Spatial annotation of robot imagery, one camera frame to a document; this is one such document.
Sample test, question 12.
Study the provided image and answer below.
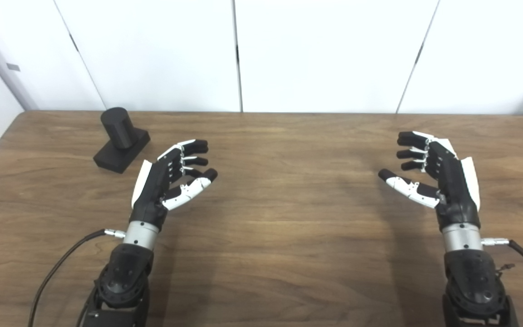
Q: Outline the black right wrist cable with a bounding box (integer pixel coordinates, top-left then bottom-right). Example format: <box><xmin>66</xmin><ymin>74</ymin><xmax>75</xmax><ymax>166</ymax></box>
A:
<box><xmin>481</xmin><ymin>238</ymin><xmax>523</xmax><ymax>306</ymax></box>

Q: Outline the black peg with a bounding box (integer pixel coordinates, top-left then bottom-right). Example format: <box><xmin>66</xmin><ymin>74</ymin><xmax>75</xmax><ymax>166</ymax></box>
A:
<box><xmin>93</xmin><ymin>107</ymin><xmax>151</xmax><ymax>174</ymax></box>

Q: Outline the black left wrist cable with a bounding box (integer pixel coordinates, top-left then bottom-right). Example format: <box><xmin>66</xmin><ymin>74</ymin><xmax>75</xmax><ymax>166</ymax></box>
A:
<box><xmin>28</xmin><ymin>228</ymin><xmax>126</xmax><ymax>327</ymax></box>

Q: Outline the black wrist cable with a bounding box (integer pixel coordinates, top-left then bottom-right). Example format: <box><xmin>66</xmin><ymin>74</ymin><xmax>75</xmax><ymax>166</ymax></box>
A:
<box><xmin>28</xmin><ymin>228</ymin><xmax>126</xmax><ymax>327</ymax></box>
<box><xmin>481</xmin><ymin>238</ymin><xmax>523</xmax><ymax>306</ymax></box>

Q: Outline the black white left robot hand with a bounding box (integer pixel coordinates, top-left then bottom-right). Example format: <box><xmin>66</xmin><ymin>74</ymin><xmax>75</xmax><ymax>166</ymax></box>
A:
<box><xmin>130</xmin><ymin>139</ymin><xmax>218</xmax><ymax>230</ymax></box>

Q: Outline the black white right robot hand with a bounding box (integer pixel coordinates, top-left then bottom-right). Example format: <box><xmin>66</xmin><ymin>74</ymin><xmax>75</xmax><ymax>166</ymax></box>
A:
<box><xmin>378</xmin><ymin>131</ymin><xmax>482</xmax><ymax>230</ymax></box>

